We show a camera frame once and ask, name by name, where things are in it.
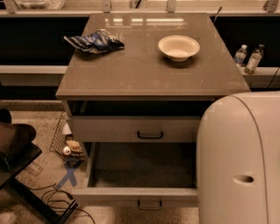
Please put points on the white paper bowl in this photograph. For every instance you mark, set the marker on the white paper bowl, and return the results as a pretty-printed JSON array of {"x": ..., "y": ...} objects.
[{"x": 178, "y": 48}]

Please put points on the white shoe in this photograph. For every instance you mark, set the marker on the white shoe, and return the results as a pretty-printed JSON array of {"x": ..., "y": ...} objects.
[{"x": 7, "y": 218}]

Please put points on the blue chip bag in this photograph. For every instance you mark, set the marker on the blue chip bag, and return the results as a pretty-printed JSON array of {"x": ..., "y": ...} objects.
[{"x": 100, "y": 41}]

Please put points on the clear water bottle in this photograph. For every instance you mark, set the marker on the clear water bottle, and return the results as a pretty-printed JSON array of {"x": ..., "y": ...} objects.
[{"x": 240, "y": 55}]

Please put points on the grey drawer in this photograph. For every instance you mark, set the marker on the grey drawer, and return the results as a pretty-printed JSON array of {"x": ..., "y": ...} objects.
[
  {"x": 134, "y": 129},
  {"x": 149, "y": 176}
]

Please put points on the grey drawer cabinet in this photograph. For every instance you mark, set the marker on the grey drawer cabinet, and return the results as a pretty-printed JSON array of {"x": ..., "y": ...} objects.
[{"x": 139, "y": 81}]

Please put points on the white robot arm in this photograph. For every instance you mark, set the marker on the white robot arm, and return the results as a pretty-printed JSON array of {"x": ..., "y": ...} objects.
[{"x": 238, "y": 160}]

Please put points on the wire mesh basket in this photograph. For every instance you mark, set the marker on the wire mesh basket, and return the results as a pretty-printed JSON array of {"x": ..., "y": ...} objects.
[{"x": 59, "y": 141}]

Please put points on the green-tinted plastic bottle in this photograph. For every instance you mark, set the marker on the green-tinted plastic bottle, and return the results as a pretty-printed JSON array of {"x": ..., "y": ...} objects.
[{"x": 254, "y": 59}]

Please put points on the grey top drawer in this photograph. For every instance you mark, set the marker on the grey top drawer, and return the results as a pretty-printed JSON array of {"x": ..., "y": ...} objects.
[{"x": 134, "y": 129}]

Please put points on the blue tape cross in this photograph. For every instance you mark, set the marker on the blue tape cross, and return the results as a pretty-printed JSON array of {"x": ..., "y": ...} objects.
[{"x": 70, "y": 176}]

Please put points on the black table leg left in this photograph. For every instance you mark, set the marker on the black table leg left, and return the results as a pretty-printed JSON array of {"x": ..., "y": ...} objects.
[{"x": 50, "y": 214}]

